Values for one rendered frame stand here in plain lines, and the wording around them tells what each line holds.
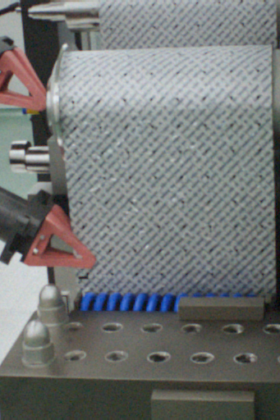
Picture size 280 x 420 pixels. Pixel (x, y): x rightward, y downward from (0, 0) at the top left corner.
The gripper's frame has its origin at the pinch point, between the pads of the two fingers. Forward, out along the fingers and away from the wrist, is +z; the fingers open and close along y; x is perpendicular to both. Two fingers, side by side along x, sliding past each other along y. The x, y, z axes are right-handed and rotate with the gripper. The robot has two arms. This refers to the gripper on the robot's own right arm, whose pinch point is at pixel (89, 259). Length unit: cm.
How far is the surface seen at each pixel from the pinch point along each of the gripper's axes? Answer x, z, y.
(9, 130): -185, -100, -511
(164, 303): 1.1, 10.0, 3.5
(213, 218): 11.8, 10.5, 0.3
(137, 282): 0.4, 6.3, 0.3
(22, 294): -24.8, -7.4, -29.4
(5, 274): -27.5, -11.9, -37.4
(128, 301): -0.9, 6.3, 3.2
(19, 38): -135, -129, -556
